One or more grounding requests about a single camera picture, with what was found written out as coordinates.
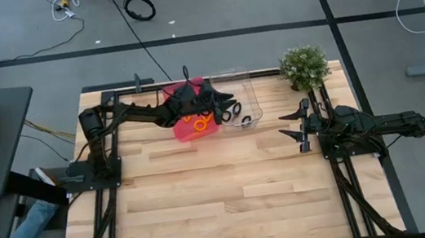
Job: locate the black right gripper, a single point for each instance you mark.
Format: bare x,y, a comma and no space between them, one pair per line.
314,126

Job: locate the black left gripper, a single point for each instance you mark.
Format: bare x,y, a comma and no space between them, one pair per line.
203,99

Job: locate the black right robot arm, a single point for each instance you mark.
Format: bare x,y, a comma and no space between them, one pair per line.
361,120

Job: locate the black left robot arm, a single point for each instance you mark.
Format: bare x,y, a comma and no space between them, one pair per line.
142,114

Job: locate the clear plastic bin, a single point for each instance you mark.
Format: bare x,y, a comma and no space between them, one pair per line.
250,89

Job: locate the pink plastic bin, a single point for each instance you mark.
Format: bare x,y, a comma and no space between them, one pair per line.
187,132

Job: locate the potted green plant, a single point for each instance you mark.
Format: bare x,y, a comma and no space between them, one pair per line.
304,66

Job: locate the black aluminium table frame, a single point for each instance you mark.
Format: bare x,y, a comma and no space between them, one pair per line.
264,73

